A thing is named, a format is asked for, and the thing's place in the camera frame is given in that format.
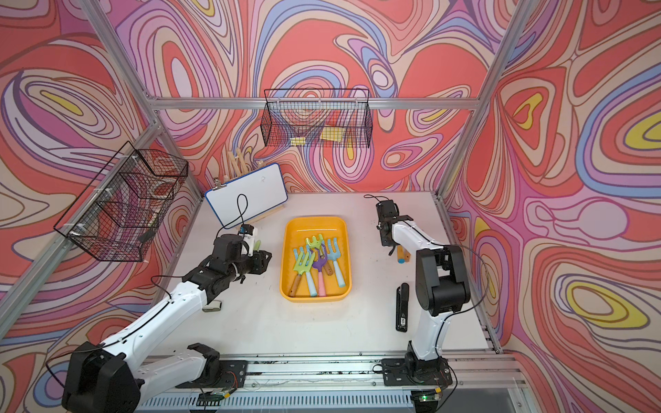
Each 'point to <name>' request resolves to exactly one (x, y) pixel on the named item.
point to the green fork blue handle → (308, 268)
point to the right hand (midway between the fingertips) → (401, 242)
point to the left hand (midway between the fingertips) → (267, 254)
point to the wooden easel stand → (238, 166)
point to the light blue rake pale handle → (333, 255)
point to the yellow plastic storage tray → (297, 230)
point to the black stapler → (402, 299)
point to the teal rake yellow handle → (400, 254)
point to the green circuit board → (210, 396)
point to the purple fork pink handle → (319, 261)
